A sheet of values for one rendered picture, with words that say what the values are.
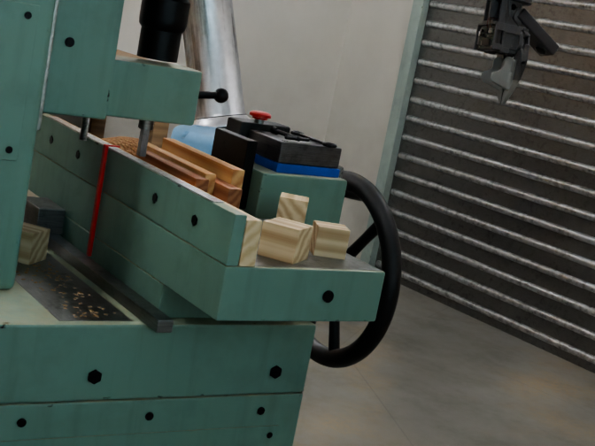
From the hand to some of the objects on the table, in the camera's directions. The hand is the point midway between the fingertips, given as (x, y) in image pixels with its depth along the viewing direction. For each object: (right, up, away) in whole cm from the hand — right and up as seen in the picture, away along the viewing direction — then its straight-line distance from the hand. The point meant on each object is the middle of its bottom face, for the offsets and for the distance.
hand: (506, 98), depth 220 cm
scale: (-63, -16, -83) cm, 105 cm away
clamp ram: (-49, -22, -72) cm, 89 cm away
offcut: (-38, -28, -92) cm, 103 cm away
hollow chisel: (-61, -16, -79) cm, 101 cm away
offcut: (-43, -28, -98) cm, 110 cm away
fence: (-64, -21, -82) cm, 106 cm away
